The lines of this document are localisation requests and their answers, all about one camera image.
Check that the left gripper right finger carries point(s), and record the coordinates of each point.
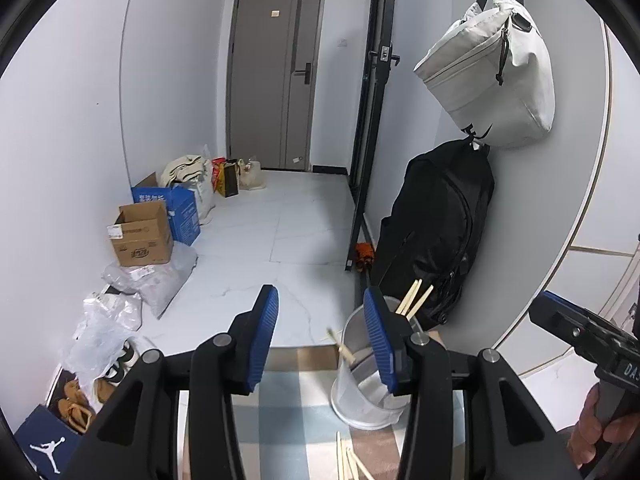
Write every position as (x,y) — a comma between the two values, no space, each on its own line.
(507,435)

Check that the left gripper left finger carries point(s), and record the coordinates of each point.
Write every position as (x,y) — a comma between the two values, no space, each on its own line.
(135,434)

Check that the wooden chopstick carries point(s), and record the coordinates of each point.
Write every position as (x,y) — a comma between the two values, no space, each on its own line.
(418,305)
(339,456)
(341,348)
(349,458)
(360,465)
(409,297)

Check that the white canvas shoulder bag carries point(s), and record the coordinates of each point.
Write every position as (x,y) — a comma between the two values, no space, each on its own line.
(492,73)

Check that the person's right hand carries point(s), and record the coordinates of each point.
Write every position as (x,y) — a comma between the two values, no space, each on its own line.
(581,444)

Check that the brown sandals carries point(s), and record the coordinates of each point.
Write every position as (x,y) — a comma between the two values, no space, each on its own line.
(74,407)

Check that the blue Jordan shoe box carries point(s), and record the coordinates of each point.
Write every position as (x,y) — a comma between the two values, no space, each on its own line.
(48,442)

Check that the clear plastic bags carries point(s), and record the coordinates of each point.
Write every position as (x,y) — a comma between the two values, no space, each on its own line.
(102,346)

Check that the checkered tablecloth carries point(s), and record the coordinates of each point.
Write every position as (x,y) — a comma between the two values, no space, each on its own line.
(286,428)

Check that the grey cylindrical utensil holder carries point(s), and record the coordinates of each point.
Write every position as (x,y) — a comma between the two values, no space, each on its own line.
(358,396)

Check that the grey plastic parcel bag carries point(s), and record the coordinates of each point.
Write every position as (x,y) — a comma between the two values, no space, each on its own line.
(156,284)

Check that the brown cardboard box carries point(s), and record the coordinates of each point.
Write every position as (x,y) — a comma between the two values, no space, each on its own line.
(141,234)

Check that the large black bag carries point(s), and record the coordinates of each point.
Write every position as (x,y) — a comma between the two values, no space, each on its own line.
(434,230)

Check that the orange object on floor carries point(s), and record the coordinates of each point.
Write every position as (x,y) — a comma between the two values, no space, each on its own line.
(364,255)

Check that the blue cardboard box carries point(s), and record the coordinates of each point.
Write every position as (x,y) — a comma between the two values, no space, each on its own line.
(180,204)

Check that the red and black snack bag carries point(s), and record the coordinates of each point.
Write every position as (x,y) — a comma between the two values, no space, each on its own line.
(225,176)

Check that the beige plastic bag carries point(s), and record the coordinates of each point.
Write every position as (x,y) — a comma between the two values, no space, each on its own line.
(250,175)

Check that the black metal rack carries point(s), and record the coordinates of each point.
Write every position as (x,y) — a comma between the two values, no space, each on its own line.
(378,61)

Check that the grey entrance door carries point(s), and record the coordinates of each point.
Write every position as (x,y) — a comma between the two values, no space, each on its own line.
(271,75)

